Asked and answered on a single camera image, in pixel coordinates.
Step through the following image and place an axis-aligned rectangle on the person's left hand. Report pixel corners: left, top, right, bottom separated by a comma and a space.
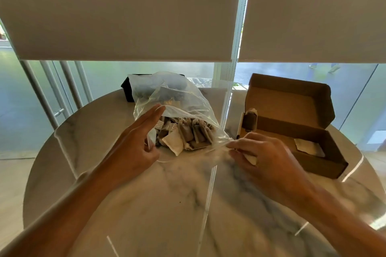
98, 104, 166, 190

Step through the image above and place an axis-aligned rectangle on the person's right hand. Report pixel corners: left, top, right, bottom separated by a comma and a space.
226, 132, 316, 210

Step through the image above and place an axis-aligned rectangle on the white tea sachet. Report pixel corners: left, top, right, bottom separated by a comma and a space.
242, 153, 258, 166

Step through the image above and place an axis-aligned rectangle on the clear plastic bag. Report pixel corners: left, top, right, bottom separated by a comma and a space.
128, 71, 233, 164

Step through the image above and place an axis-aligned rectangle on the person's left forearm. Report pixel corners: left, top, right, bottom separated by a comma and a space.
0, 170, 127, 257

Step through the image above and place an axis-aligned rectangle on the person's right forearm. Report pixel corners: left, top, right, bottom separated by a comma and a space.
290, 183, 386, 257

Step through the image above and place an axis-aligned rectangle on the pile of tea sachets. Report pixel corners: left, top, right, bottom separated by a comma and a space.
154, 115, 215, 157

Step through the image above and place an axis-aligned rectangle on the dark brown tea sachet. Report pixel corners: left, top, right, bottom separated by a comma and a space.
243, 108, 259, 133

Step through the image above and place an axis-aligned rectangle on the black box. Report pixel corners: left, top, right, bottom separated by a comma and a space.
121, 74, 151, 103

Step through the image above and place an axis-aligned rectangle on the pale flat tea sachet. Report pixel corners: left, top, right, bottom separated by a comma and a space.
294, 138, 326, 158

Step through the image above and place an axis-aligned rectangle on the open brown cardboard box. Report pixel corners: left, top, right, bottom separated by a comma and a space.
236, 73, 349, 180

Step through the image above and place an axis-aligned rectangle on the metal door pull bar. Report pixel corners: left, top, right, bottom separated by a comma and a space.
39, 60, 73, 116
59, 60, 84, 110
19, 60, 60, 130
74, 61, 94, 103

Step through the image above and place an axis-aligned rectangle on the wide beige roller blind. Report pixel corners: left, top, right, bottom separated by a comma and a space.
0, 0, 245, 63

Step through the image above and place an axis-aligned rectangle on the narrow beige roller blind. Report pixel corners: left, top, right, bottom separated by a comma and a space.
238, 0, 386, 64

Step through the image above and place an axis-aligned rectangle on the white window frame post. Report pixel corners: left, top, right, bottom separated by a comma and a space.
211, 0, 254, 129

